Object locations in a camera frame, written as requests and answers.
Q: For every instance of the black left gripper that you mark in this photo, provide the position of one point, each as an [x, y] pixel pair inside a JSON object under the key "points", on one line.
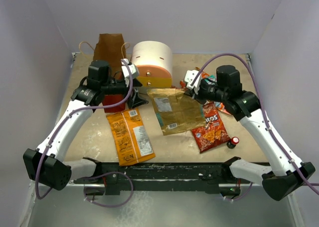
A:
{"points": [[135, 100]]}

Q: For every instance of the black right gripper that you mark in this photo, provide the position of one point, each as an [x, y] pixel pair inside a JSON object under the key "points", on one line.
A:
{"points": [[199, 96]]}

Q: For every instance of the gold foil snack bag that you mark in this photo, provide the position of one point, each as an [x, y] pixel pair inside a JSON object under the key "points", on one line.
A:
{"points": [[175, 111]]}

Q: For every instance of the orange kettle chips bag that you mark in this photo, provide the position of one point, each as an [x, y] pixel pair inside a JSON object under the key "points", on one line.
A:
{"points": [[131, 140]]}

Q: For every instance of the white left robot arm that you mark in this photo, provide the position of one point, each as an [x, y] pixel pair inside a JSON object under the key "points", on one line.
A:
{"points": [[45, 164]]}

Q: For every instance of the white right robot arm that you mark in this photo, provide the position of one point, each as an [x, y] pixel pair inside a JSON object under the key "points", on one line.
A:
{"points": [[286, 171]]}

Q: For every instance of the orange white snack bag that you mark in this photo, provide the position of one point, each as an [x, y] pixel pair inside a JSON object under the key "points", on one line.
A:
{"points": [[220, 106]]}

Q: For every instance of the red Doritos chip bag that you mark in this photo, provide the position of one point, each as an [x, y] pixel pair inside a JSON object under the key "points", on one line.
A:
{"points": [[213, 133]]}

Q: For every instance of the small red nut snack pack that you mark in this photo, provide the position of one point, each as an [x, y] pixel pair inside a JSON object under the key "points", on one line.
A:
{"points": [[183, 85]]}

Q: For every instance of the teal candy pouch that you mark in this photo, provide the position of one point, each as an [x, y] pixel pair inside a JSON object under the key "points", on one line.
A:
{"points": [[212, 78]]}

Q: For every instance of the white round drawer cabinet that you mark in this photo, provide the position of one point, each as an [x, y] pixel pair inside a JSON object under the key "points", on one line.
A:
{"points": [[154, 62]]}

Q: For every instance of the red emergency stop button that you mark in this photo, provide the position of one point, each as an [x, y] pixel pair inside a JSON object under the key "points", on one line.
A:
{"points": [[231, 144]]}

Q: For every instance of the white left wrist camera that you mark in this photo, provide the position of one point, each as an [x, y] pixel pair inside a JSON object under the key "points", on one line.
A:
{"points": [[129, 69]]}

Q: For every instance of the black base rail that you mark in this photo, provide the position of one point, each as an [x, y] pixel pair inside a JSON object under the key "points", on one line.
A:
{"points": [[110, 178]]}

